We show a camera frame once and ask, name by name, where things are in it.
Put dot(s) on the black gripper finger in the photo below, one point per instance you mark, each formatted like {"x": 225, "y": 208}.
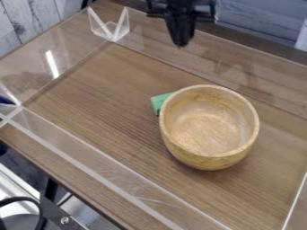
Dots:
{"x": 172, "y": 21}
{"x": 188, "y": 27}

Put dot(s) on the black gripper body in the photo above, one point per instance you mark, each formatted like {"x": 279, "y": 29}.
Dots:
{"x": 201, "y": 9}

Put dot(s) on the green rectangular block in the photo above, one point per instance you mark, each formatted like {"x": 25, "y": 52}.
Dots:
{"x": 156, "y": 102}

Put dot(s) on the brown wooden bowl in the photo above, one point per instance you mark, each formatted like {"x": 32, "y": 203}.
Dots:
{"x": 208, "y": 126}

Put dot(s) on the blue object at edge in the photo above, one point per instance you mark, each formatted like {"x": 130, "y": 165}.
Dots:
{"x": 5, "y": 101}

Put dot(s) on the black metal table leg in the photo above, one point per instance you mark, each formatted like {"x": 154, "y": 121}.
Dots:
{"x": 50, "y": 190}

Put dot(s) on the clear acrylic corner bracket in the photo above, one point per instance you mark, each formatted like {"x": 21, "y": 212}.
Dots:
{"x": 110, "y": 31}

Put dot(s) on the clear acrylic tray wall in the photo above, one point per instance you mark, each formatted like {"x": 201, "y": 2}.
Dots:
{"x": 84, "y": 125}

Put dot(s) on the metal bracket with screw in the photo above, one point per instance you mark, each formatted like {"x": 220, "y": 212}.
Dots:
{"x": 54, "y": 218}

